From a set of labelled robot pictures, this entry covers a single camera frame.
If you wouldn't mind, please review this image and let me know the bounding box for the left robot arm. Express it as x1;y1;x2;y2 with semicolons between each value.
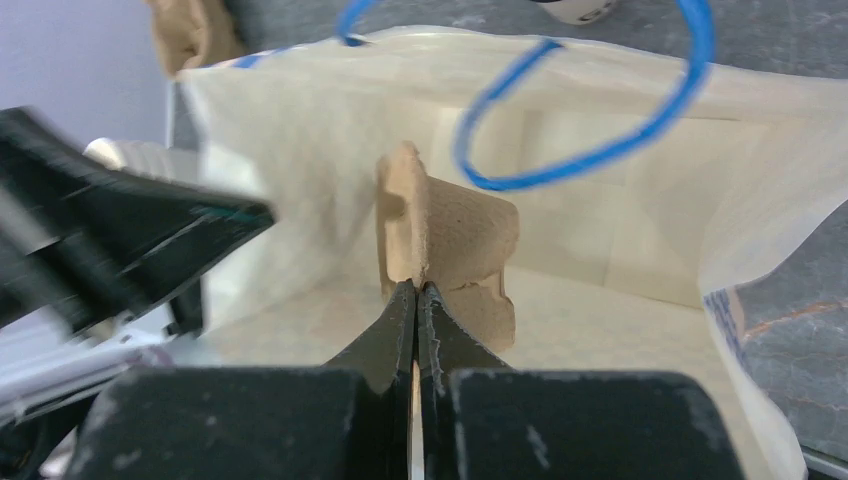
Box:
1;107;274;479

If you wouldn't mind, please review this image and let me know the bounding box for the white paper coffee cup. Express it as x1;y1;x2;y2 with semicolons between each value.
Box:
533;0;618;25

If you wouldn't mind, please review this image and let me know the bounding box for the cardboard cup carrier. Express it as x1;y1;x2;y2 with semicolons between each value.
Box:
376;141;520;352
146;0;247;79

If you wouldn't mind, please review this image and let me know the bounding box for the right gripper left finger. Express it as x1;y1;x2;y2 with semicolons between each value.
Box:
66;281;417;480

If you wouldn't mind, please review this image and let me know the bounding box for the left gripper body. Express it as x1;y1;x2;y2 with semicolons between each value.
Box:
1;107;274;335

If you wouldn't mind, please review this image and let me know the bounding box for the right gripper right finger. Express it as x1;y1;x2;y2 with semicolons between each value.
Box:
417;282;743;479

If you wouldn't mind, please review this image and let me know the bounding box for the paper takeout bag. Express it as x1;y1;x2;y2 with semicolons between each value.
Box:
180;26;847;479

